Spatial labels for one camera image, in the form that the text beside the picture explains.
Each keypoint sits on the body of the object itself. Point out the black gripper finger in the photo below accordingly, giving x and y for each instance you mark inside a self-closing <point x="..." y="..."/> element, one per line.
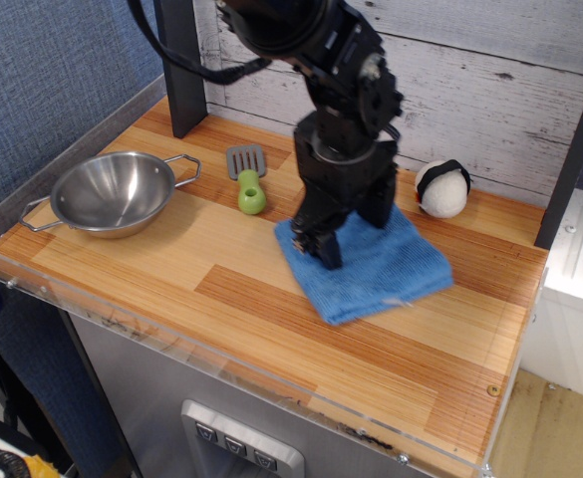
<point x="375" y="197"/>
<point x="326" y="248"/>

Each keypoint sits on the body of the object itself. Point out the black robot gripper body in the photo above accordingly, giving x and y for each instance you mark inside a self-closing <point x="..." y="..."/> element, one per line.
<point x="330" y="152"/>

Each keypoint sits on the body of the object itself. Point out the blue microfiber towel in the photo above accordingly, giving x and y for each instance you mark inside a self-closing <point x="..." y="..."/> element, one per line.
<point x="382" y="269"/>

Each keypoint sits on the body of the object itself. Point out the grey spatula with green handle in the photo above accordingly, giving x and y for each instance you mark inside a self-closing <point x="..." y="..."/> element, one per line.
<point x="246" y="165"/>

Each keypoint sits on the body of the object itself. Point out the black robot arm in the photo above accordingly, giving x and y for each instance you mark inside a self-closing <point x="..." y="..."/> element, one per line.
<point x="333" y="46"/>

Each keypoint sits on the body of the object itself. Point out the white plush ball black band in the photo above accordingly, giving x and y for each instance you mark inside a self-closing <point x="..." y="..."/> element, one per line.
<point x="442" y="188"/>

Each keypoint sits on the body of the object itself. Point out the clear acrylic table guard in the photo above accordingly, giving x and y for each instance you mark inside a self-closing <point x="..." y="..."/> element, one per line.
<point x="425" y="382"/>

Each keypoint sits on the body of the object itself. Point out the silver panel with buttons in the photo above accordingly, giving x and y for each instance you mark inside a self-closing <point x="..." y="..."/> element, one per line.
<point x="221" y="446"/>

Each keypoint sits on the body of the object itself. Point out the white ribbed appliance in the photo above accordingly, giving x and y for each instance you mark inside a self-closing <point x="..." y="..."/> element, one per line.
<point x="553" y="345"/>

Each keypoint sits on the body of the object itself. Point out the yellow and black object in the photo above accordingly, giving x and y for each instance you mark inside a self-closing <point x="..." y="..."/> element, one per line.
<point x="13" y="465"/>

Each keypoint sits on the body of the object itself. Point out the dark grey right post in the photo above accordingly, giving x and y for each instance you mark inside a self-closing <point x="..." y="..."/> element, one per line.
<point x="563" y="190"/>

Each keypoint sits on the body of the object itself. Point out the stainless steel bowl with handles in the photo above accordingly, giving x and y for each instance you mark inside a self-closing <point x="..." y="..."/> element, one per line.
<point x="115" y="195"/>

